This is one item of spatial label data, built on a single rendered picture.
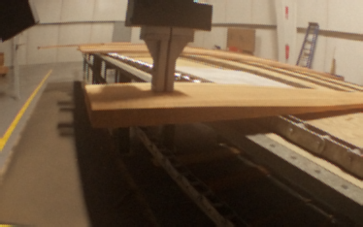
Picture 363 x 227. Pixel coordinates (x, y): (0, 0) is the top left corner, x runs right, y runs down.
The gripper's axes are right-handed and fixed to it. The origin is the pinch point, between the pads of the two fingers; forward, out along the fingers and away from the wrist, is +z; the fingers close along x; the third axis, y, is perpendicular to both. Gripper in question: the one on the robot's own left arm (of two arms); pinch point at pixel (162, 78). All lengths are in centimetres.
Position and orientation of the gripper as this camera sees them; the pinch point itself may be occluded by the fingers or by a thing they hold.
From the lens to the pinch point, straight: 39.2
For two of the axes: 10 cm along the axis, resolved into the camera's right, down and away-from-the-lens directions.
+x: 9.0, -0.5, 4.4
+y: 4.3, 2.8, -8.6
